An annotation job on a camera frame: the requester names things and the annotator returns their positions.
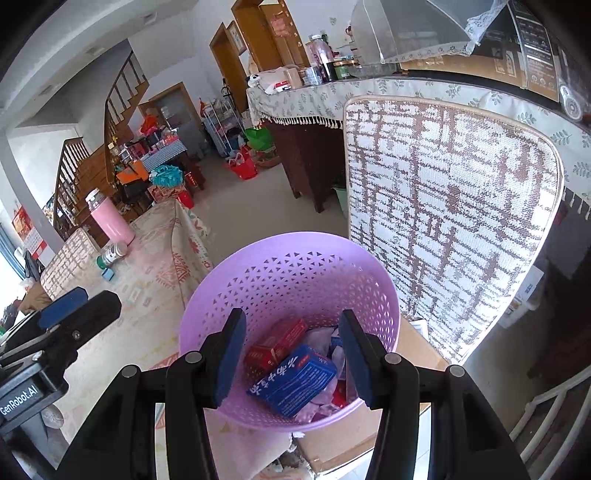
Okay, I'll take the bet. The white metal frame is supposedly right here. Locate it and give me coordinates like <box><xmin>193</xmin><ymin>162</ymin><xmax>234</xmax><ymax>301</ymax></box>
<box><xmin>512</xmin><ymin>374</ymin><xmax>591</xmax><ymax>480</ymax></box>

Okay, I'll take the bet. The green bag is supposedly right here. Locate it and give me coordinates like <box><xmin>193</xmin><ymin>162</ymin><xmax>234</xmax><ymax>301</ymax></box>
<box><xmin>244</xmin><ymin>128</ymin><xmax>273</xmax><ymax>151</ymax></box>

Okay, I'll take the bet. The dark wooden sideboard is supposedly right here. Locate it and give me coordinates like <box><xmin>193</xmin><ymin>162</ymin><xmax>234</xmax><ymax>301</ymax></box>
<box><xmin>268</xmin><ymin>117</ymin><xmax>352</xmax><ymax>213</ymax></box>

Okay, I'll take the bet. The torn blue carton box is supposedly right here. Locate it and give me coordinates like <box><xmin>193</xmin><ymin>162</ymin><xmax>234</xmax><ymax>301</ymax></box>
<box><xmin>247</xmin><ymin>344</ymin><xmax>338</xmax><ymax>418</ymax></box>

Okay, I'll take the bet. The sideboard with leaf cloth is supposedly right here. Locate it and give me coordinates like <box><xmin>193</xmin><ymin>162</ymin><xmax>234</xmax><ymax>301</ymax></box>
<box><xmin>247</xmin><ymin>76</ymin><xmax>591</xmax><ymax>204</ymax></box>

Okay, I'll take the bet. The red plastic bag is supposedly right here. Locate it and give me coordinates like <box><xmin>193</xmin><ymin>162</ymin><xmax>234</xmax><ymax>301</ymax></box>
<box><xmin>330</xmin><ymin>378</ymin><xmax>354</xmax><ymax>409</ymax></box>

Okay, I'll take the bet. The plastic bottle with dark liquid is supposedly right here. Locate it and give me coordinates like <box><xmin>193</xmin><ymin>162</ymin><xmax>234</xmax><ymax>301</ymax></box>
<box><xmin>310</xmin><ymin>34</ymin><xmax>338</xmax><ymax>84</ymax></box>

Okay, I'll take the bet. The metal storage rack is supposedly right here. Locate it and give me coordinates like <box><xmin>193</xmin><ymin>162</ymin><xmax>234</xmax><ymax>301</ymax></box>
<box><xmin>203</xmin><ymin>99</ymin><xmax>243</xmax><ymax>158</ymax></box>

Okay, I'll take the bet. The pale green plastic bin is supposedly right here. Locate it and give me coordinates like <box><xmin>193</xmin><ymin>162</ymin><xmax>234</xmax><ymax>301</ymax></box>
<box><xmin>332</xmin><ymin>185</ymin><xmax>352</xmax><ymax>217</ymax></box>

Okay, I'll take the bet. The green capped spice bottle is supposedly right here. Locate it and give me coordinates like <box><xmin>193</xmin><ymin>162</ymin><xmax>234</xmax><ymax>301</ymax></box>
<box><xmin>96</xmin><ymin>242</ymin><xmax>127</xmax><ymax>269</ymax></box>

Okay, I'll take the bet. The red wall calendar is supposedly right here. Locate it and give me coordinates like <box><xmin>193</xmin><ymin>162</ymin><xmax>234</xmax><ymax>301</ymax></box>
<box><xmin>11</xmin><ymin>205</ymin><xmax>47</xmax><ymax>257</ymax></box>

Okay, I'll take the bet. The orange bag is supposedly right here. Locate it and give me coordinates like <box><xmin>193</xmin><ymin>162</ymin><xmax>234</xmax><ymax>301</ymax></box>
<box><xmin>115</xmin><ymin>159</ymin><xmax>151</xmax><ymax>185</ymax></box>

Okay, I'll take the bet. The large red carton box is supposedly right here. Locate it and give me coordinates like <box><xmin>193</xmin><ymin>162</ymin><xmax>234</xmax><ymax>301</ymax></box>
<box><xmin>244</xmin><ymin>318</ymin><xmax>308</xmax><ymax>372</ymax></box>

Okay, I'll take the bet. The clear plastic bag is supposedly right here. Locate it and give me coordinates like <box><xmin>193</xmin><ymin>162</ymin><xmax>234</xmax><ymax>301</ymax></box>
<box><xmin>305</xmin><ymin>325</ymin><xmax>347</xmax><ymax>370</ymax></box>

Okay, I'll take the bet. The checked cloth table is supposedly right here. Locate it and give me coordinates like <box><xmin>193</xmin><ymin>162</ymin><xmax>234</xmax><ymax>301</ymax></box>
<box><xmin>139</xmin><ymin>138</ymin><xmax>190</xmax><ymax>171</ymax></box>

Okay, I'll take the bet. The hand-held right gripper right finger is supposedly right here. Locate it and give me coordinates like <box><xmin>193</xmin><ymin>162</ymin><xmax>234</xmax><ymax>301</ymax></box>
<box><xmin>338</xmin><ymin>309</ymin><xmax>532</xmax><ymax>480</ymax></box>

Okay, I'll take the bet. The framed picture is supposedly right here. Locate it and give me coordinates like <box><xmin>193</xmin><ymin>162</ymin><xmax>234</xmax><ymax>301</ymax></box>
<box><xmin>226</xmin><ymin>21</ymin><xmax>245</xmax><ymax>56</ymax></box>

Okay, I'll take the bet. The cardboard box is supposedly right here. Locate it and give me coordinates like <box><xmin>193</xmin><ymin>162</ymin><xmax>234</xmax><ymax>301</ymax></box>
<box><xmin>295</xmin><ymin>314</ymin><xmax>448</xmax><ymax>476</ymax></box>

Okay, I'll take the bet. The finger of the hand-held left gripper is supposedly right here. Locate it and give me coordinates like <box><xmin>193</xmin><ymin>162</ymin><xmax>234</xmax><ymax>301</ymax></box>
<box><xmin>44</xmin><ymin>291</ymin><xmax>122</xmax><ymax>348</ymax></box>
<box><xmin>39</xmin><ymin>287</ymin><xmax>89</xmax><ymax>330</ymax></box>

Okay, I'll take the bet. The patterned fabric chair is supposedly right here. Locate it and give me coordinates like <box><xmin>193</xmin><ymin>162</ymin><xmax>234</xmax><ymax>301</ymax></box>
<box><xmin>41</xmin><ymin>228</ymin><xmax>100</xmax><ymax>301</ymax></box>
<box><xmin>342</xmin><ymin>95</ymin><xmax>565</xmax><ymax>365</ymax></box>

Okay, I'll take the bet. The teal cloth bundle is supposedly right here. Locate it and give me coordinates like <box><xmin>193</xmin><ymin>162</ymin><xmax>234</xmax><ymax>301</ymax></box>
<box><xmin>148</xmin><ymin>165</ymin><xmax>183</xmax><ymax>188</ymax></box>

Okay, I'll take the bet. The wooden door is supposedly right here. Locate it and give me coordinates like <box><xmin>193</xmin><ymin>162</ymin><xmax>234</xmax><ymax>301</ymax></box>
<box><xmin>231</xmin><ymin>0</ymin><xmax>310</xmax><ymax>75</ymax></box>
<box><xmin>210</xmin><ymin>21</ymin><xmax>252</xmax><ymax>114</ymax></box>

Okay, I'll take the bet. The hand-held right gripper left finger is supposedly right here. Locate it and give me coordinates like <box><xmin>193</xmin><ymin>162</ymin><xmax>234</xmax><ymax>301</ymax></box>
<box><xmin>55</xmin><ymin>308</ymin><xmax>247</xmax><ymax>480</ymax></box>

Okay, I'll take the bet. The pink thermos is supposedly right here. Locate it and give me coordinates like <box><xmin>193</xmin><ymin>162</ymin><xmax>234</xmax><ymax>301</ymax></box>
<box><xmin>85</xmin><ymin>188</ymin><xmax>136</xmax><ymax>245</ymax></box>

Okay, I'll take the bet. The wooden staircase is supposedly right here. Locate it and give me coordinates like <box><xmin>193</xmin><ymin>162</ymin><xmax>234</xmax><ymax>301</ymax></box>
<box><xmin>53</xmin><ymin>51</ymin><xmax>151</xmax><ymax>241</ymax></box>

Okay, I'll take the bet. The white carton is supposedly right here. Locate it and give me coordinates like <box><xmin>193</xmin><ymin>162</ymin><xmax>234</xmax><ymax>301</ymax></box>
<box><xmin>499</xmin><ymin>265</ymin><xmax>546</xmax><ymax>328</ymax></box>

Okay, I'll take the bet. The purple perforated plastic basket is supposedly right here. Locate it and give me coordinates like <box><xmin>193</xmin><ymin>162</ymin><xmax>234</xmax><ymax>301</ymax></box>
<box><xmin>178</xmin><ymin>232</ymin><xmax>402</xmax><ymax>432</ymax></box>

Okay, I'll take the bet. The mesh food cover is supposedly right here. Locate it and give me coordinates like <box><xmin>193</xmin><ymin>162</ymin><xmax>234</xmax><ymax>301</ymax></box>
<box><xmin>348</xmin><ymin>0</ymin><xmax>509</xmax><ymax>65</ymax></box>

